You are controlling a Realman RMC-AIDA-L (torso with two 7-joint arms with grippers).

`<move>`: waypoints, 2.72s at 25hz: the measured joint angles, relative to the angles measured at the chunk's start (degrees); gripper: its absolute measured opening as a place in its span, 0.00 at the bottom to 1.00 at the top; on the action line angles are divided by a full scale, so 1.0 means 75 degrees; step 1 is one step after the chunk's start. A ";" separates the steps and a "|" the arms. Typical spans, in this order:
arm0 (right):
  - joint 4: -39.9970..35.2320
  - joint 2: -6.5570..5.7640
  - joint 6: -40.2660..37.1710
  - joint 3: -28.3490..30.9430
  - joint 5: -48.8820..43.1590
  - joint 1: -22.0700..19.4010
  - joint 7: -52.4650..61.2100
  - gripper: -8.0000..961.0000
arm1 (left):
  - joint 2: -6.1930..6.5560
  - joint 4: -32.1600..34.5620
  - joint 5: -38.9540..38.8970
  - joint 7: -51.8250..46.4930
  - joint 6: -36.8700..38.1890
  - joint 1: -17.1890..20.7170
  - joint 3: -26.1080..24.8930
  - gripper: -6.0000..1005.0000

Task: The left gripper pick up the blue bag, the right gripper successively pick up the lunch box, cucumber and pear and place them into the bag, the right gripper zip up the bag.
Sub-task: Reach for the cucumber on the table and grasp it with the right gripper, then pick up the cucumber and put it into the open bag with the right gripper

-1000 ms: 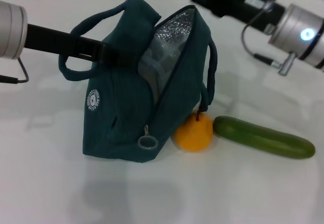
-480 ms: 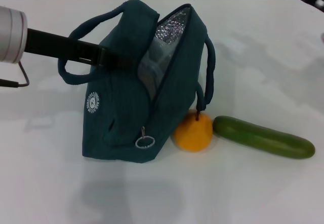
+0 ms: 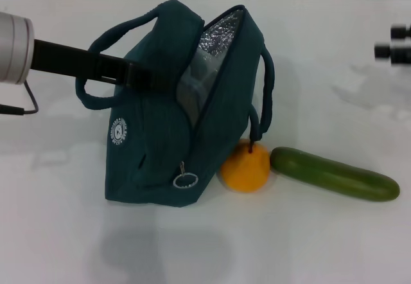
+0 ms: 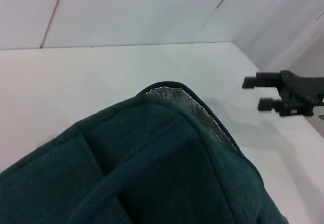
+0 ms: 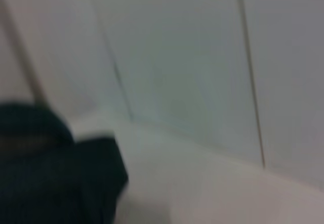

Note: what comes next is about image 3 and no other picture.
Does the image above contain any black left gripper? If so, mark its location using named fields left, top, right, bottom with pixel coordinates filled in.
left=31, top=39, right=177, bottom=94

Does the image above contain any clear blue-rimmed food container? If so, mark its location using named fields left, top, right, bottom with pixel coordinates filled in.
left=177, top=66, right=222, bottom=127

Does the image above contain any dark teal insulated lunch bag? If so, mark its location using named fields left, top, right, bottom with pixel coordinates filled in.
left=75, top=0, right=276, bottom=208

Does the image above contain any orange yellow pear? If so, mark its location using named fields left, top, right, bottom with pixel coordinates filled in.
left=220, top=138, right=271, bottom=194

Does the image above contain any green cucumber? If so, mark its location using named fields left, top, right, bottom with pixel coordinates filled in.
left=269, top=146, right=401, bottom=203

